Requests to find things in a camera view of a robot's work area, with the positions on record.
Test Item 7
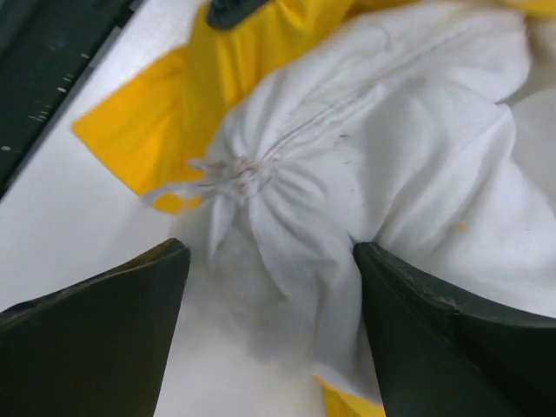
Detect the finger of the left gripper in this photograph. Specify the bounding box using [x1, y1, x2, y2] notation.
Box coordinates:
[206, 0, 268, 30]

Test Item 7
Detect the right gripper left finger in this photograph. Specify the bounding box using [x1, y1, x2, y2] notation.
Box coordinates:
[1, 239, 190, 416]

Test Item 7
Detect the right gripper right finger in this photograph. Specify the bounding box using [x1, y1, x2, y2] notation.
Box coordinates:
[354, 243, 555, 417]

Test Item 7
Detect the yellow printed pillowcase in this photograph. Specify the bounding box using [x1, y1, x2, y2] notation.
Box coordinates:
[73, 1, 555, 416]

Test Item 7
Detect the white pillow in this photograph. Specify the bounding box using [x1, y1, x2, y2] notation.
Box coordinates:
[161, 1, 555, 402]

